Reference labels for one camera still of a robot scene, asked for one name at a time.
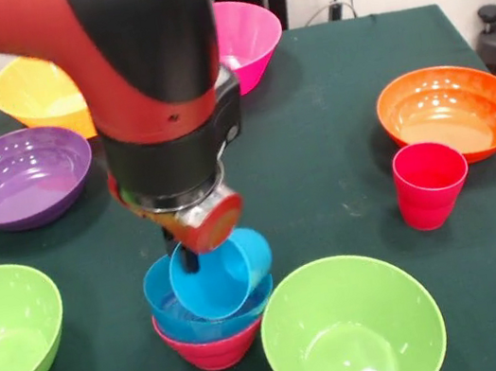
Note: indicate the small blue plastic bowl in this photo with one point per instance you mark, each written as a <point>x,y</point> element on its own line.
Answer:
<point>162,297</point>

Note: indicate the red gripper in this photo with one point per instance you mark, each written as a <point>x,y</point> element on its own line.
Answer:
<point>216,224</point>

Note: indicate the blue plastic cup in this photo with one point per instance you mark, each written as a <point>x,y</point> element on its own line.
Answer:
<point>218,287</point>

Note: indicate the shallow purple plastic bowl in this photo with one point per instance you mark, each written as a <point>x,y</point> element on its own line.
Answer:
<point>21,182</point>

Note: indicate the large pink plastic bowl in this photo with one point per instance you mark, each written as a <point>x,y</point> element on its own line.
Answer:
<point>250,36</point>

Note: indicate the black wall plug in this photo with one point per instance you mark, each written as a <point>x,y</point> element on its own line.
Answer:
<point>335,11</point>

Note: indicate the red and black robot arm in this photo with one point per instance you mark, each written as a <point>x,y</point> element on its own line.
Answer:
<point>136,70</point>

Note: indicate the dark green table cloth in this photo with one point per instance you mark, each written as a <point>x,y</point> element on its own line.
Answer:
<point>320,158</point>

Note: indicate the red plastic cup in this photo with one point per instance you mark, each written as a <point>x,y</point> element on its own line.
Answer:
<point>429,201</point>

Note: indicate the large yellow-orange plastic bowl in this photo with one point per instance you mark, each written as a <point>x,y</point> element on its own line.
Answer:
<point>35,98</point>

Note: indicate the small red plastic bowl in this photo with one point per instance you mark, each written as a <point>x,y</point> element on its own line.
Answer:
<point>214,350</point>

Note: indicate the shallow orange plastic bowl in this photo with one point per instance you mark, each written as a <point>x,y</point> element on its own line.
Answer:
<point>452,116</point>

